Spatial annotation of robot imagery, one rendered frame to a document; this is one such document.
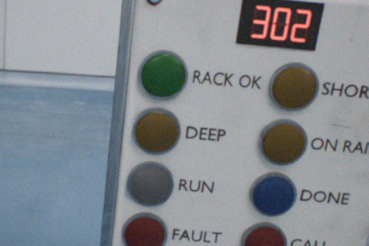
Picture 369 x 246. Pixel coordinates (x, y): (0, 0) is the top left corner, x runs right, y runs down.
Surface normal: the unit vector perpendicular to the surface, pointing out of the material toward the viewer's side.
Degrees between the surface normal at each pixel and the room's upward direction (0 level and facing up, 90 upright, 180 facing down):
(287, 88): 90
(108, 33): 90
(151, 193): 93
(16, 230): 0
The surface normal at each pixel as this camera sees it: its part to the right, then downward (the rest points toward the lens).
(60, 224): 0.11, -0.94
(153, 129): 0.00, 0.27
